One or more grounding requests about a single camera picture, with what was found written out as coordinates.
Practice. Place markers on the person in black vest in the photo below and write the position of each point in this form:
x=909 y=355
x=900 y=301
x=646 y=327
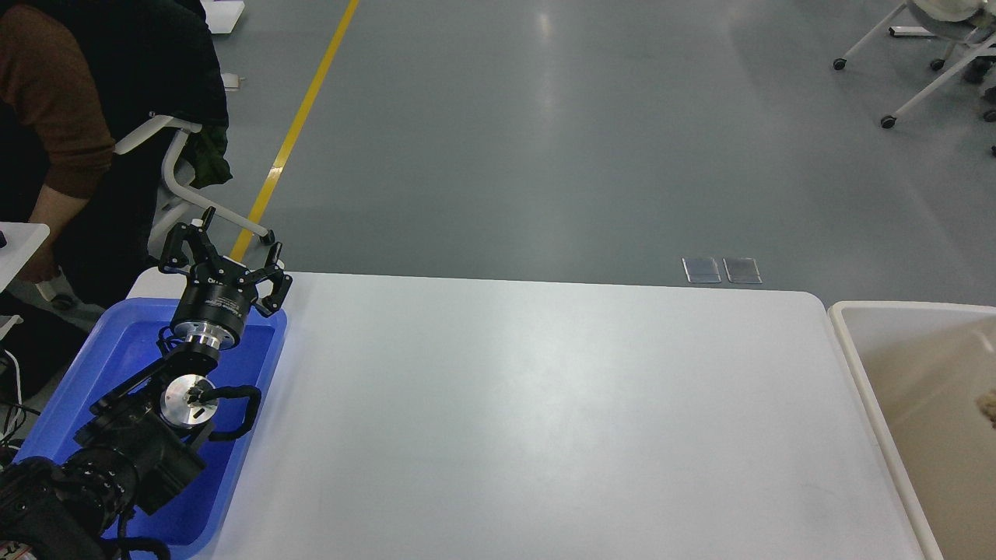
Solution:
x=77 y=77

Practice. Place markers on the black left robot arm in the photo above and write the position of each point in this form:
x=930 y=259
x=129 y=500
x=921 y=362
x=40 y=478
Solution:
x=140 y=447

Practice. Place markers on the white side table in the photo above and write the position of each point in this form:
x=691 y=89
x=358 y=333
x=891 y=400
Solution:
x=22 y=240

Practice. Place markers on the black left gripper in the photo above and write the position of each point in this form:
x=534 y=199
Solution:
x=219 y=294

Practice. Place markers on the left metal floor plate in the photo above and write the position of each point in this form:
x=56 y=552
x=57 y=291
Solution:
x=701 y=270

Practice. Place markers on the right metal floor plate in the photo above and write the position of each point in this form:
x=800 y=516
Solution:
x=742 y=270

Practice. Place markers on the metal floor plate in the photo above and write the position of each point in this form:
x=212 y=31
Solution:
x=742 y=270
x=701 y=270

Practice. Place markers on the brown paper ball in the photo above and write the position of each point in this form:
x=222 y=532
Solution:
x=986 y=405

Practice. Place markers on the beige plastic bin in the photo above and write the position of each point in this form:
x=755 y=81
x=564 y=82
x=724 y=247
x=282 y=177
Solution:
x=918 y=368

